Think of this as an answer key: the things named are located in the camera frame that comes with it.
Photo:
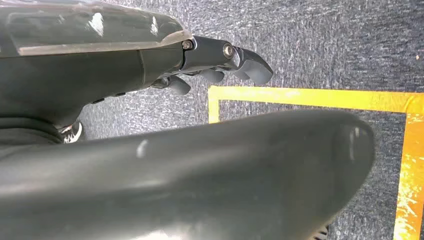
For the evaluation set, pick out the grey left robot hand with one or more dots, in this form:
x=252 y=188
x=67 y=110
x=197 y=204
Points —
x=82 y=76

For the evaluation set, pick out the ribbed grey left arm sleeve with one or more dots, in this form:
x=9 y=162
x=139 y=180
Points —
x=23 y=134

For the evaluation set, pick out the yellow floor tape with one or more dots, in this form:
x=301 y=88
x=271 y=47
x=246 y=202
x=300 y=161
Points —
x=410 y=159

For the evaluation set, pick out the black white shoe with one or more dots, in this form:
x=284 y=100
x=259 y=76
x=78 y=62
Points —
x=73 y=133

